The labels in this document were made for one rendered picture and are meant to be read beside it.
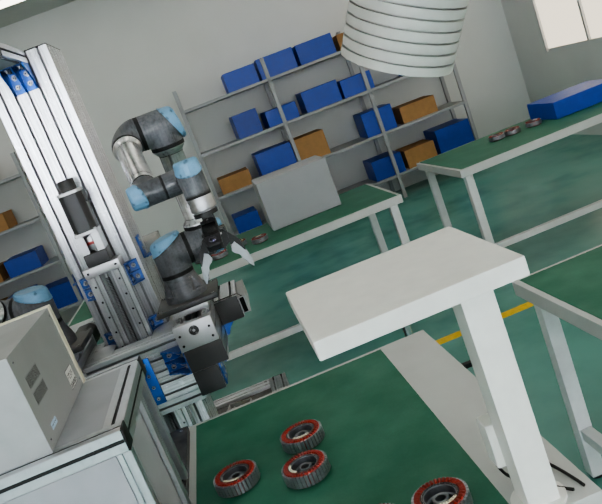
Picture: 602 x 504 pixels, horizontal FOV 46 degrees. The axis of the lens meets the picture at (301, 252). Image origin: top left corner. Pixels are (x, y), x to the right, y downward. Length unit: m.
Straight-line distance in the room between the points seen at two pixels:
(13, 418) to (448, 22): 1.02
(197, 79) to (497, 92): 3.62
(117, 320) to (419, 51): 1.92
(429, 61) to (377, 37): 0.08
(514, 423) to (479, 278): 0.27
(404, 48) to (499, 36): 8.26
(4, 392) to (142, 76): 7.20
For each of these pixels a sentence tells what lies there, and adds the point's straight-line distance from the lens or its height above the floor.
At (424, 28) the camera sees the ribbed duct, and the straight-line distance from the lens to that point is 0.97.
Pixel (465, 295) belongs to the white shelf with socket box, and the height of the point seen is 1.18.
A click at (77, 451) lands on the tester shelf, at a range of 1.42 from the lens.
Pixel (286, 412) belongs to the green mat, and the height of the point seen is 0.75.
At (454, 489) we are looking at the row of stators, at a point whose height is 0.78.
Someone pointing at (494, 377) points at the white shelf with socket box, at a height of 1.02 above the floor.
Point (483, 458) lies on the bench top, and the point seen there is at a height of 0.75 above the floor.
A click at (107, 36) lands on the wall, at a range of 8.52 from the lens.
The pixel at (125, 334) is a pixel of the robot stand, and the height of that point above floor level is 0.98.
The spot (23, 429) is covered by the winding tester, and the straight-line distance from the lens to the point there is 1.45.
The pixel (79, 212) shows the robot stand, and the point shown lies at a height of 1.45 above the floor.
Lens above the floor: 1.58
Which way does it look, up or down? 12 degrees down
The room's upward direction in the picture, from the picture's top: 21 degrees counter-clockwise
